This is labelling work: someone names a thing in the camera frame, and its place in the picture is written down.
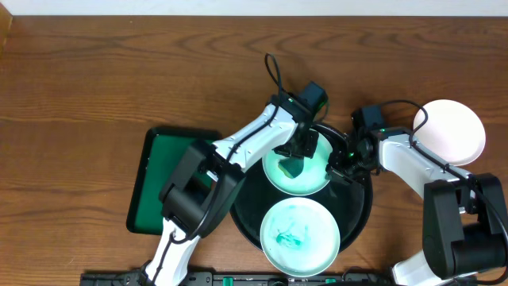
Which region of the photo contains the pale green plate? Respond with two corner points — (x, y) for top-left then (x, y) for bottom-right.
(260, 197), (341, 277)
(262, 134), (333, 196)

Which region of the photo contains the white plate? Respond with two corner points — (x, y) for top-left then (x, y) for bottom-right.
(415, 99), (486, 166)

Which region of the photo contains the pale green plate front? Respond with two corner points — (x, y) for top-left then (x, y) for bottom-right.
(260, 197), (341, 277)

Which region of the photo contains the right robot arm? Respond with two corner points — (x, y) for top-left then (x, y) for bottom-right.
(326, 105), (507, 285)

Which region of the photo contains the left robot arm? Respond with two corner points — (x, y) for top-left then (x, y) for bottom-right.
(144, 82), (328, 285)

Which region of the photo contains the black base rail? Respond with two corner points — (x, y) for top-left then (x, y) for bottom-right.
(79, 271), (394, 286)

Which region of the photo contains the green rectangular tray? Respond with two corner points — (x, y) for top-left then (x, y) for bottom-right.
(126, 126), (221, 235)

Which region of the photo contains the round black tray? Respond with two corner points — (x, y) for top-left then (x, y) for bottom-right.
(230, 123), (373, 251)

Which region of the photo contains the green scrub sponge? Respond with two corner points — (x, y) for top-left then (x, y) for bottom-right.
(278, 157), (304, 179)

